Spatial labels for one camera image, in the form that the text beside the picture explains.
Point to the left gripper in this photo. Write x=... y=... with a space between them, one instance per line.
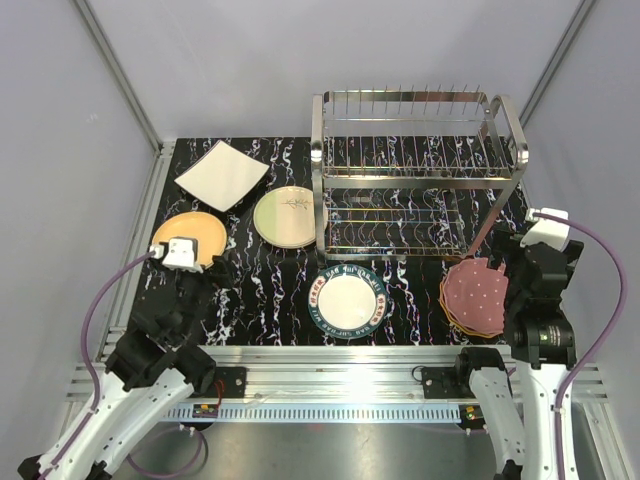
x=223 y=278

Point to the cream bordered plate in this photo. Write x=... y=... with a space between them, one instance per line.
x=285 y=217

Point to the grey green-rimmed plate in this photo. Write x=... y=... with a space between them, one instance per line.
x=347 y=301

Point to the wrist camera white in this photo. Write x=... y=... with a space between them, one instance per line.
x=541 y=230
x=179 y=253

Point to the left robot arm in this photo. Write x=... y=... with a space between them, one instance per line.
x=156 y=364

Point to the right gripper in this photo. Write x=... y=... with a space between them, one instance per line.
x=505 y=241

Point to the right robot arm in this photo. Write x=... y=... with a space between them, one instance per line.
x=532 y=438

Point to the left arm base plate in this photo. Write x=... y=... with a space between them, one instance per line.
x=230 y=380

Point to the stainless steel dish rack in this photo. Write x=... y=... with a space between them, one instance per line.
x=411 y=172

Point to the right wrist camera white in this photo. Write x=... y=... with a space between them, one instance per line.
x=541 y=230

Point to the yellow dotted plate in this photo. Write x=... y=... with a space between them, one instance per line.
x=452 y=322

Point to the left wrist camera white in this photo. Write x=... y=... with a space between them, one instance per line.
x=179 y=253

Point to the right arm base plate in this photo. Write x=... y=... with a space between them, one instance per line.
x=444 y=383

